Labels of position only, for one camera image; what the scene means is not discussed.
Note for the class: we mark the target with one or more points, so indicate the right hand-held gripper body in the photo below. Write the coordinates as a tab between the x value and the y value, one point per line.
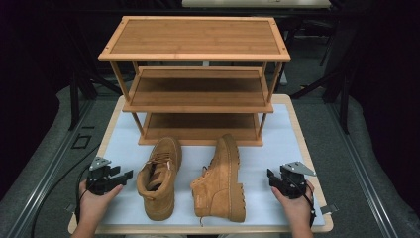
292	181

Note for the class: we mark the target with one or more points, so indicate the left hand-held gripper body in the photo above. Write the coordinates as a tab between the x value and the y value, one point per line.
100	181

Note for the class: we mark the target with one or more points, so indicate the tan suede boot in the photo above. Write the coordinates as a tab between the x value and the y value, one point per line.
221	188
161	185

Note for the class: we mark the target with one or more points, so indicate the wooden shoe rack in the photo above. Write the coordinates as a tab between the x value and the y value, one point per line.
198	36

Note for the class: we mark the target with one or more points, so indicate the person's left hand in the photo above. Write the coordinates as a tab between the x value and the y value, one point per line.
92	208

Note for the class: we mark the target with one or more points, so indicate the person's right hand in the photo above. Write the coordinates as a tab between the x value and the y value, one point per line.
298	211

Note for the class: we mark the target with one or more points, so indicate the white table mat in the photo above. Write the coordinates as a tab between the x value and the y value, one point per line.
261	158

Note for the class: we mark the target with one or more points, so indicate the grey metal clip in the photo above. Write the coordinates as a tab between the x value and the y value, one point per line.
328	209
70	208

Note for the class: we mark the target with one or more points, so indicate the black metal stand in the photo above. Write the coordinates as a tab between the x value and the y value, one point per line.
345	105
74	99

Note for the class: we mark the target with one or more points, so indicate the grey floor rail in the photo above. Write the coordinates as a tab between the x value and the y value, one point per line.
363	172
43	185

